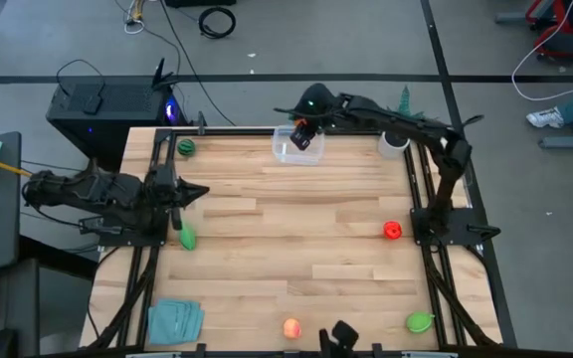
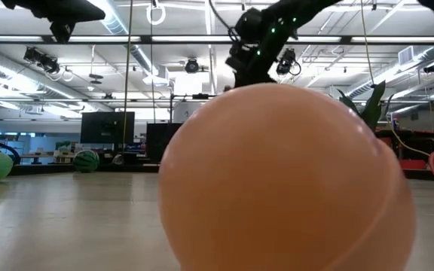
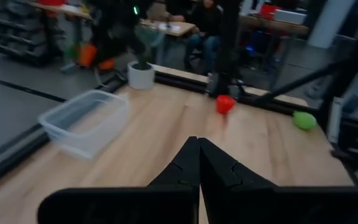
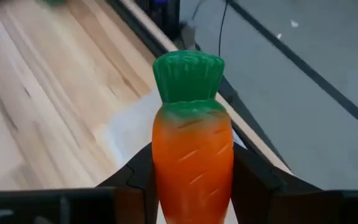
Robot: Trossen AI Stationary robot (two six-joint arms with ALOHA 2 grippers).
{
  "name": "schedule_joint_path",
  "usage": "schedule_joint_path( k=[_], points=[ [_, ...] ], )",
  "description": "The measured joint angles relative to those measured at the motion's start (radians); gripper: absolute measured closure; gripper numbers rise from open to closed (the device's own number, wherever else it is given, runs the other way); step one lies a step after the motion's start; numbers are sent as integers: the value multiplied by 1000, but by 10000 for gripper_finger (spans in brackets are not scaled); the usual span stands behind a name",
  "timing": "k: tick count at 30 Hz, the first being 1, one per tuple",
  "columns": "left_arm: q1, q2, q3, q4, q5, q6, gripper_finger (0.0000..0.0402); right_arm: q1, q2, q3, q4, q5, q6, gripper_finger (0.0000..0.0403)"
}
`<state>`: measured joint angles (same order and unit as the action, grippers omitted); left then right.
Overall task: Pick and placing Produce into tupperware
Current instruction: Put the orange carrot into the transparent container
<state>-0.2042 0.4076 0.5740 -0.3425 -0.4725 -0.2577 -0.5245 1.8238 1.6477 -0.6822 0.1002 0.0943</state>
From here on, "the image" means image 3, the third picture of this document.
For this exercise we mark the person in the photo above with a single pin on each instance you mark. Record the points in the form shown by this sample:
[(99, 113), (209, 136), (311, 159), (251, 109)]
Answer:
[(207, 28)]

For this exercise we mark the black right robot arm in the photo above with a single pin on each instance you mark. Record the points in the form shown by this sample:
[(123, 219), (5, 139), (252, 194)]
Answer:
[(228, 46)]

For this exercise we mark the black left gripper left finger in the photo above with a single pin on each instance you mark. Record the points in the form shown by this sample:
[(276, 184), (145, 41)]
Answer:
[(185, 168)]

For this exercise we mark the red toy pepper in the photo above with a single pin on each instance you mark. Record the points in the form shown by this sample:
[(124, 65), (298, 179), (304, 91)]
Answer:
[(225, 104)]

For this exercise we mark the tan box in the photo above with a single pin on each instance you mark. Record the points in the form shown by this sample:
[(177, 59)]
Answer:
[(157, 12)]

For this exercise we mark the white box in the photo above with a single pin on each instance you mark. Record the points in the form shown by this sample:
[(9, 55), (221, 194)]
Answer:
[(291, 17)]

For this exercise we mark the lime green toy fruit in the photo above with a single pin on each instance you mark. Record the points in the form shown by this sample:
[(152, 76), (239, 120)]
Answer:
[(304, 120)]

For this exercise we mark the red plastic bin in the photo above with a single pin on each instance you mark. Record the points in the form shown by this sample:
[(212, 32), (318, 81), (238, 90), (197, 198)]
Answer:
[(268, 12), (51, 2)]

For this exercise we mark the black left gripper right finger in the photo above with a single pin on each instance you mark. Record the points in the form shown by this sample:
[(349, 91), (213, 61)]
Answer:
[(219, 171)]

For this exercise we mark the green potted succulent plant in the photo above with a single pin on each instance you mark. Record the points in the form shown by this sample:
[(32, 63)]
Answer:
[(149, 37)]

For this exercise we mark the wooden table with papers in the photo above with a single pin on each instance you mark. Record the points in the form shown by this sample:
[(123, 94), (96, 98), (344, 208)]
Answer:
[(179, 29)]

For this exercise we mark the clear plastic tupperware container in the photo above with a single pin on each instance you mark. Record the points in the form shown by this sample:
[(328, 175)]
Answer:
[(85, 124)]

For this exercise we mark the grey storage bin rack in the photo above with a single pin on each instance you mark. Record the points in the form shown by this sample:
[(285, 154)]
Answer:
[(14, 31)]

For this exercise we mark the white plant pot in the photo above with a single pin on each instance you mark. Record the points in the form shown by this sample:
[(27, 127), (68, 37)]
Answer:
[(140, 79)]

